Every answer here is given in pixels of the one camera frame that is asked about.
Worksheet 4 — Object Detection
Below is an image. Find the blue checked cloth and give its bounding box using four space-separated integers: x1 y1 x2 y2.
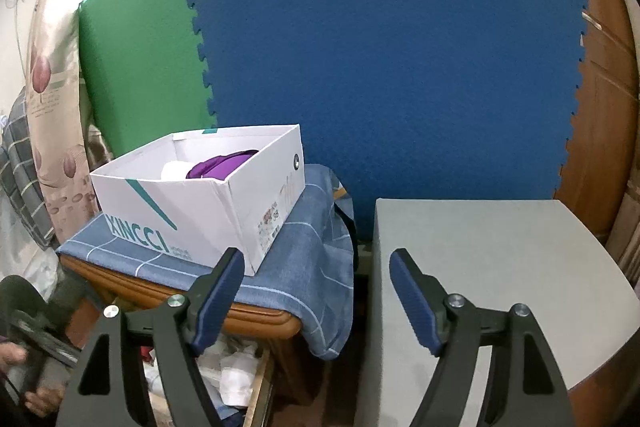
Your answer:
56 163 357 362

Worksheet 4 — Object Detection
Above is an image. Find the wooden nightstand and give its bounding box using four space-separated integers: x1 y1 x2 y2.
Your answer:
60 254 305 427

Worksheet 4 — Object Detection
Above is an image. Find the beige floral curtain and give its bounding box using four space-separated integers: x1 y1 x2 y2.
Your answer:
25 0 102 249

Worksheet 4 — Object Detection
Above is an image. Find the blue foam mat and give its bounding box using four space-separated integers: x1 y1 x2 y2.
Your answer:
172 0 589 243

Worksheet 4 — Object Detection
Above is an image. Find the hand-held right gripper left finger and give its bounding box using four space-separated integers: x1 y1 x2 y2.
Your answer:
56 248 246 427

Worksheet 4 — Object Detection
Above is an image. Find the grey plaid blanket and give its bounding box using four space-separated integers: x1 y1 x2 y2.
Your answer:
0 87 57 251

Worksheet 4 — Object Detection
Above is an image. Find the person's left hand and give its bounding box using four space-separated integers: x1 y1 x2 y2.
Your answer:
0 341 67 419

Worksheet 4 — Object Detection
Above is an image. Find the white cardboard box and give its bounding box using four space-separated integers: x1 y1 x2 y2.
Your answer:
90 123 307 277

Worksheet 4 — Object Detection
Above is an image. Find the purple underwear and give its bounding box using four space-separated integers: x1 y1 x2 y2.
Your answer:
185 149 260 180

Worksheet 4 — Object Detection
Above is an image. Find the green foam mat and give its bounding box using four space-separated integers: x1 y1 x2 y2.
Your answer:
77 0 219 158

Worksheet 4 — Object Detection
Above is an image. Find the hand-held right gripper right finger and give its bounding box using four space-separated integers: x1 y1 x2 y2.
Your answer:
389 249 576 427

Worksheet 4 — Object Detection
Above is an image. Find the wooden wardrobe door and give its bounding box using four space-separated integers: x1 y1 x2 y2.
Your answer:
552 0 635 239

